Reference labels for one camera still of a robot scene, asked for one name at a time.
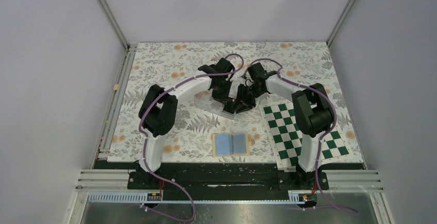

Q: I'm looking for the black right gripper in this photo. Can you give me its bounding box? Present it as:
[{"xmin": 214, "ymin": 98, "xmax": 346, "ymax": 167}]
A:
[{"xmin": 232, "ymin": 83, "xmax": 265, "ymax": 114}]

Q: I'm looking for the clear plastic card box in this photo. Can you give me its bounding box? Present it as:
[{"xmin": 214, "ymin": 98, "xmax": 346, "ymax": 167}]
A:
[{"xmin": 194, "ymin": 91, "xmax": 236, "ymax": 120}]

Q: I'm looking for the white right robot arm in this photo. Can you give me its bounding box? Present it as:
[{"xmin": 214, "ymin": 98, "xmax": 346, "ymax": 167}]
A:
[{"xmin": 235, "ymin": 60, "xmax": 337, "ymax": 189}]

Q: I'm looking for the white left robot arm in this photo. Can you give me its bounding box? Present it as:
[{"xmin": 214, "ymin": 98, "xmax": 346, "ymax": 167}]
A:
[{"xmin": 139, "ymin": 56, "xmax": 240, "ymax": 188}]

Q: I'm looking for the floral table mat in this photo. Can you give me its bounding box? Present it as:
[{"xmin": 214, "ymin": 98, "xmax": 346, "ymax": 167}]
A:
[{"xmin": 107, "ymin": 42, "xmax": 363, "ymax": 167}]

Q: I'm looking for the green white chessboard mat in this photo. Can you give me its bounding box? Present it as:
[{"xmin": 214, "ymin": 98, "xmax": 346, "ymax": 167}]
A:
[{"xmin": 259, "ymin": 94, "xmax": 350, "ymax": 173}]

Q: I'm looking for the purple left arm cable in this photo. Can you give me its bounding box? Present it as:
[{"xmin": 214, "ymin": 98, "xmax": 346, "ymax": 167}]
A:
[{"xmin": 138, "ymin": 53, "xmax": 245, "ymax": 221}]

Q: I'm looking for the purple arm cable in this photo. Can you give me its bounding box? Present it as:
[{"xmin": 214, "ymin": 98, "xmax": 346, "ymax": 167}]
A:
[
  {"xmin": 240, "ymin": 58, "xmax": 359, "ymax": 216},
  {"xmin": 138, "ymin": 53, "xmax": 245, "ymax": 221}
]

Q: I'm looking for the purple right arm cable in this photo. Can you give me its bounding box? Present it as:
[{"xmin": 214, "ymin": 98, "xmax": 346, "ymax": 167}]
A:
[{"xmin": 240, "ymin": 58, "xmax": 359, "ymax": 216}]

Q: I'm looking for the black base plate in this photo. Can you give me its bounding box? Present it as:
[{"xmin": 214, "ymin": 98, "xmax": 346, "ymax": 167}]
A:
[{"xmin": 94, "ymin": 160, "xmax": 365, "ymax": 203}]

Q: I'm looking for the aluminium frame rail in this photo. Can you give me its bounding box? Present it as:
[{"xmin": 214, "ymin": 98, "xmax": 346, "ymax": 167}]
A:
[{"xmin": 89, "ymin": 44, "xmax": 138, "ymax": 169}]

